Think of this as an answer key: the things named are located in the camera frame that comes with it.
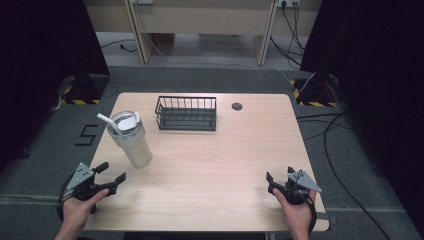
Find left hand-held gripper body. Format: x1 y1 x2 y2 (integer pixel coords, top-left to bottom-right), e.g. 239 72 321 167
65 162 108 214

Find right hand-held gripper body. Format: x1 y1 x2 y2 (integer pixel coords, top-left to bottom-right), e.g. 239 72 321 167
279 169 323 206

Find person's right hand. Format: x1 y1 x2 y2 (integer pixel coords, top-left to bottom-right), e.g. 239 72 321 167
272 188 318 234

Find person's left hand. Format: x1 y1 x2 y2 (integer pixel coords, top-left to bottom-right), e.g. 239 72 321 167
61 188 110 234

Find white tumbler cup with lid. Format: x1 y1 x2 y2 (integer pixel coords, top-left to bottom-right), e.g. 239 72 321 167
105 110 154 169

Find white drinking straw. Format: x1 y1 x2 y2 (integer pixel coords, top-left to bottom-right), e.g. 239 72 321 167
96 112 122 135

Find stand base with striped tape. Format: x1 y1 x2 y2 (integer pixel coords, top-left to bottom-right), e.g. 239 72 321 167
290 72 338 108
59 73 111 106

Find black curtain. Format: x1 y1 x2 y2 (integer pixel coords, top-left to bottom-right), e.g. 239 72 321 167
0 0 111 171
299 0 424 231

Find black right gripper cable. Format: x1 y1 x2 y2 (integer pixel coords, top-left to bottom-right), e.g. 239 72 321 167
293 169 318 235

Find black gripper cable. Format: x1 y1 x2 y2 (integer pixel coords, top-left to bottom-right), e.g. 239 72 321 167
55 173 75 224
293 169 318 235

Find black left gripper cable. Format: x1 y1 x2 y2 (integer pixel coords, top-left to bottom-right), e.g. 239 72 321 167
55 173 75 224

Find long black floor cable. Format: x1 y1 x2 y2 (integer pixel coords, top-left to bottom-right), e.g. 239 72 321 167
295 111 393 240

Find black wire basket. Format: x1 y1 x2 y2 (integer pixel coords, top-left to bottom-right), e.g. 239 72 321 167
154 95 218 132

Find short black floor cable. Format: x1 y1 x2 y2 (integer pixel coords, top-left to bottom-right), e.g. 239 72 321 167
99 38 138 54

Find long white cable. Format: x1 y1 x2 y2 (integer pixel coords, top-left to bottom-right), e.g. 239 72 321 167
133 3 317 94

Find black cables from socket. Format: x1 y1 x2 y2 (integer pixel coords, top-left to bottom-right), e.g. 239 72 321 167
269 2 307 70

